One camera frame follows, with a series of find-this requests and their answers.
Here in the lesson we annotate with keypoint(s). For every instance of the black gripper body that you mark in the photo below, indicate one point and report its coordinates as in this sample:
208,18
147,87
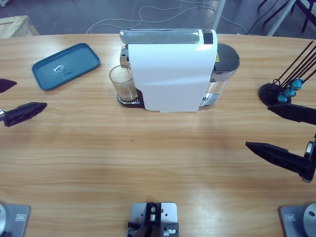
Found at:
2,114
311,148

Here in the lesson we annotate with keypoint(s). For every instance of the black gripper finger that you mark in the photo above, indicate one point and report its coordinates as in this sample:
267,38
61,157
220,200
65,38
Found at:
281,156
293,112
24,113
6,85

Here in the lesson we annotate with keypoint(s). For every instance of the clear drinking glass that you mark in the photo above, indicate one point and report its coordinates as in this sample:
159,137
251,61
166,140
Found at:
122,79

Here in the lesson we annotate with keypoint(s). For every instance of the silver coffee machine lever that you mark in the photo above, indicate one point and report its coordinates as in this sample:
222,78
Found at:
158,36

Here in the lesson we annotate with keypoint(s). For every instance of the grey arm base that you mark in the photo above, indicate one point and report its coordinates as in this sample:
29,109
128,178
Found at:
14,219
298,219

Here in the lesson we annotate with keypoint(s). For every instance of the blue coffee capsule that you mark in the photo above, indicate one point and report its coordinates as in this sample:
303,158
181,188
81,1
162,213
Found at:
296,84
282,98
289,92

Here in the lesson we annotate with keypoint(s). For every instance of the white capsule coffee machine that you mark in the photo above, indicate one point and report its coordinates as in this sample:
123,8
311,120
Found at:
170,76

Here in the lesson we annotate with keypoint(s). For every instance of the black capsule holder with rods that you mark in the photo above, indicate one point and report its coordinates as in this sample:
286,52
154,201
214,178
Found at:
267,92

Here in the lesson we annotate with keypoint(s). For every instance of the teal plastic tray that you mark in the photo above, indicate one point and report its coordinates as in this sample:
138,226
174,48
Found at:
56,61

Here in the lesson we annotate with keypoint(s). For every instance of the light wooden crate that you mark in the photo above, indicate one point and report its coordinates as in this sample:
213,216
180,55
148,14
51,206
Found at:
14,26

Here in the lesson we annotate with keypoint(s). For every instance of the clear water tank black lid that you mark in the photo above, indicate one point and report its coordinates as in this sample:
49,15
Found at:
225,56

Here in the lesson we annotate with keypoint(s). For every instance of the black chair legs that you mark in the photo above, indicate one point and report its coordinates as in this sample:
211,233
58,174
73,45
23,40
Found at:
306,21

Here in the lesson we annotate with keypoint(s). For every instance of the metal grille drip tray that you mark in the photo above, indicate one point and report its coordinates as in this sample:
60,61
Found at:
128,101

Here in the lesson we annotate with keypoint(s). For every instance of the white metal table leg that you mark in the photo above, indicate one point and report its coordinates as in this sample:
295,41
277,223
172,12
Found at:
218,16

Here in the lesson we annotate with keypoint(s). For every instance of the white metal frame leg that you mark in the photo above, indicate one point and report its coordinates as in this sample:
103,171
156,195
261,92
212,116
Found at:
280,19

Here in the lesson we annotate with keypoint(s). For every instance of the grey mount with dark post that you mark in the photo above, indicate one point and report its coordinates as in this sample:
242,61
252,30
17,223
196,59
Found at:
153,217

